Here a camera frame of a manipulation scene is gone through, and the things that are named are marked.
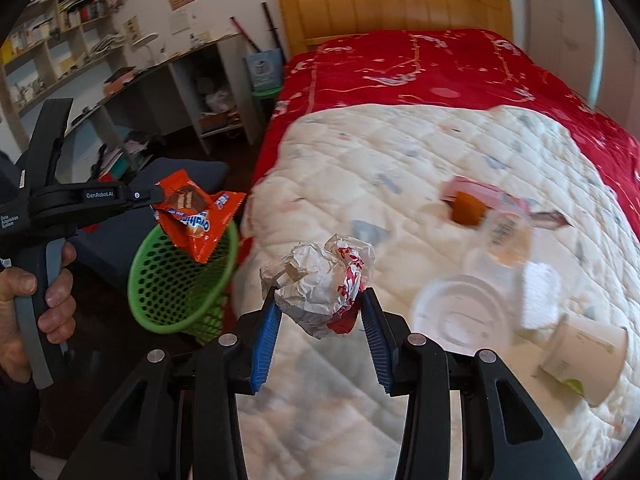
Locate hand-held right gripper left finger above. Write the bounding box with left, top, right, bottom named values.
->
left=57, top=287, right=283, bottom=480

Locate orange snack wrapper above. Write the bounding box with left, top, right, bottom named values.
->
left=151, top=170, right=247, bottom=264

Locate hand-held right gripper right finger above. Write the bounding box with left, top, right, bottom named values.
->
left=360, top=287, right=583, bottom=480

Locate clear plastic bag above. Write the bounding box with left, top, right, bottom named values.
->
left=204, top=90, right=237, bottom=114

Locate red flat box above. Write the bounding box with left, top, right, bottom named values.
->
left=102, top=67, right=137, bottom=94

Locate white paper cup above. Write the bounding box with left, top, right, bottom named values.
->
left=532, top=312, right=628, bottom=408

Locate navy blue chair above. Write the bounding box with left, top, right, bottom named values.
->
left=75, top=156, right=231, bottom=261

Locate white wall shelf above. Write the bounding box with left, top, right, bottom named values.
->
left=0, top=0, right=132, bottom=123

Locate white desk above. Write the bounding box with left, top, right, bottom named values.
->
left=65, top=30, right=266, bottom=157

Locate dark snack wrapper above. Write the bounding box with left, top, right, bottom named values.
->
left=529, top=209, right=574, bottom=229

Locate red patterned blanket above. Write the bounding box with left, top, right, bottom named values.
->
left=252, top=28, right=640, bottom=201

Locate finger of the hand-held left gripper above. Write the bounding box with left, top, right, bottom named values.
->
left=27, top=98, right=166, bottom=207
left=45, top=204, right=158, bottom=242

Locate black stick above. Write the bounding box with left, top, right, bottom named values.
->
left=261, top=2, right=284, bottom=62

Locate green plastic mesh basket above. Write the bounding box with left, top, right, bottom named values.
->
left=127, top=217, right=241, bottom=346

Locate brownish food scrap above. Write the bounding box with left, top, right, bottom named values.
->
left=450, top=192, right=487, bottom=226

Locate red cardboard box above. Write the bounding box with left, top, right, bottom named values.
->
left=200, top=112, right=242, bottom=134

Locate white tissue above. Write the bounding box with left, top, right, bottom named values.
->
left=519, top=260, right=564, bottom=332

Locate green plastic stool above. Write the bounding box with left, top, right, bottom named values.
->
left=250, top=85, right=284, bottom=142

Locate blue paper bag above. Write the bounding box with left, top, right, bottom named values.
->
left=243, top=49, right=286, bottom=88

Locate white quilted blanket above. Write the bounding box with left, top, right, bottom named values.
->
left=232, top=103, right=640, bottom=480

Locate white paper wrapper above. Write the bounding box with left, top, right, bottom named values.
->
left=259, top=233, right=376, bottom=339

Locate clear plastic cup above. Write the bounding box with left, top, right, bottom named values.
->
left=465, top=209, right=536, bottom=272

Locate white plastic lid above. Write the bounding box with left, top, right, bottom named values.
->
left=411, top=274, right=513, bottom=356

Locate pink biscuit wrapper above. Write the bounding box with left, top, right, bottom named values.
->
left=439, top=175, right=532, bottom=221

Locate red stick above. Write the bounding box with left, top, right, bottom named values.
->
left=230, top=17, right=262, bottom=54

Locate pile of books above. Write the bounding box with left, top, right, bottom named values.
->
left=94, top=130, right=167, bottom=182

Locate row of books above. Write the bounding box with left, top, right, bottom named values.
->
left=57, top=0, right=109, bottom=32

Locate white desk lamp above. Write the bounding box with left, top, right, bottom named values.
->
left=131, top=32, right=160, bottom=68

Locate person's left hand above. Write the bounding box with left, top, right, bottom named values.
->
left=0, top=241, right=77, bottom=386

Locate wooden bed headboard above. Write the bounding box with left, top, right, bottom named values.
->
left=276, top=0, right=515, bottom=61

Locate white pole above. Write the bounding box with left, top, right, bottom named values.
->
left=586, top=0, right=607, bottom=111

